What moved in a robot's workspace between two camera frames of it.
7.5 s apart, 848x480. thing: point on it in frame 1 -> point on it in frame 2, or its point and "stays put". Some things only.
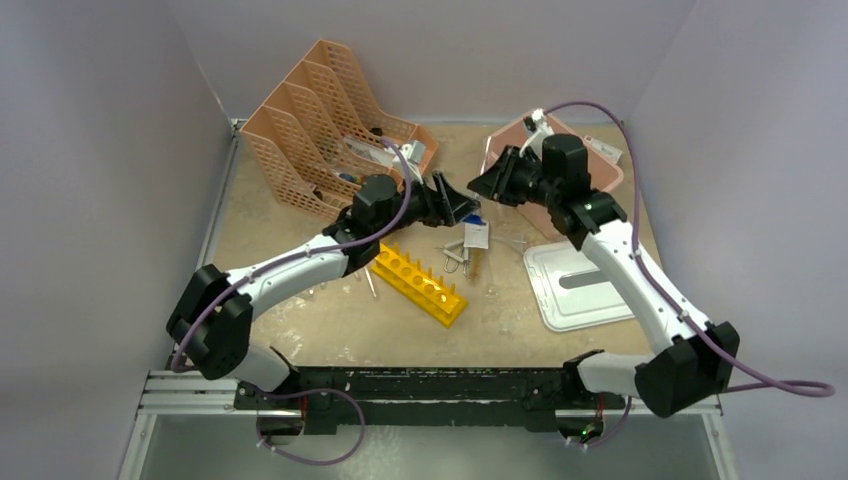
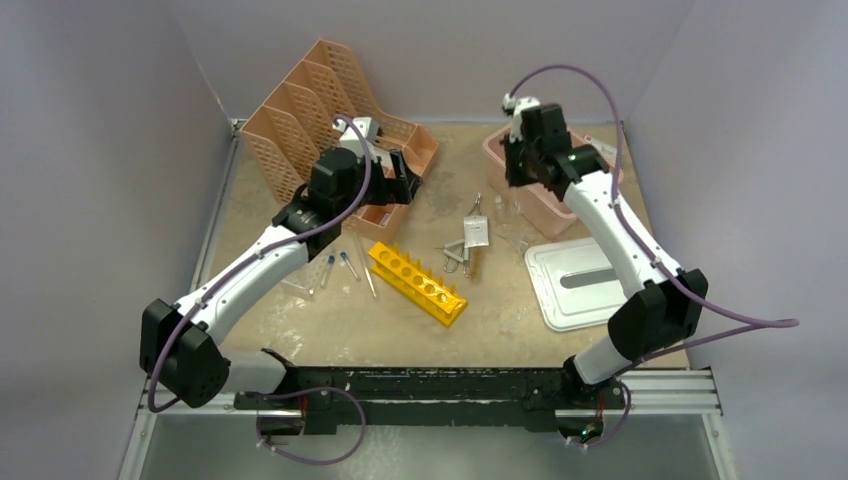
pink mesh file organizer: (319, 135) stays put
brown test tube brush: (474, 262) stays put
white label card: (608, 151) stays put
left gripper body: (423, 209) -> (384, 191)
